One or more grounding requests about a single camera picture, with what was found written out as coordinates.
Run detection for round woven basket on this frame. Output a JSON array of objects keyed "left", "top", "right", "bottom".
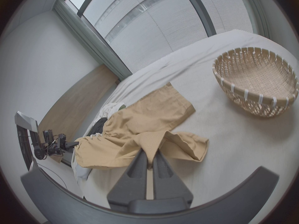
[{"left": 212, "top": 47, "right": 299, "bottom": 118}]

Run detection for tan shorts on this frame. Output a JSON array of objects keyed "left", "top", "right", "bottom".
[{"left": 74, "top": 83, "right": 209, "bottom": 170}]

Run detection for white garment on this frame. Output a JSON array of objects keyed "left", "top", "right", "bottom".
[{"left": 100, "top": 102, "right": 126, "bottom": 125}]

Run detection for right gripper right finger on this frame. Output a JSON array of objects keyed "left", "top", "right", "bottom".
[{"left": 153, "top": 149, "right": 194, "bottom": 204}]

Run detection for bed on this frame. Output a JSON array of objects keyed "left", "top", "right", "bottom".
[{"left": 38, "top": 29, "right": 299, "bottom": 209}]

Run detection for window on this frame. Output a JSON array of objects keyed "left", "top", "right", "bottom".
[{"left": 65, "top": 0, "right": 257, "bottom": 79}]

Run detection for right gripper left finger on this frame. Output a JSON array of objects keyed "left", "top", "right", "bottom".
[{"left": 107, "top": 148, "right": 150, "bottom": 205}]

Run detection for blue-green curtain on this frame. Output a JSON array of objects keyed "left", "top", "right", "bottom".
[
  {"left": 54, "top": 0, "right": 132, "bottom": 82},
  {"left": 241, "top": 0, "right": 283, "bottom": 40}
]

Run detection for black garment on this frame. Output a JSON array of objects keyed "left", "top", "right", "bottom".
[{"left": 90, "top": 118, "right": 109, "bottom": 135}]

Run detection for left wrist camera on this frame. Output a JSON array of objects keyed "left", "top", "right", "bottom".
[{"left": 43, "top": 130, "right": 54, "bottom": 143}]

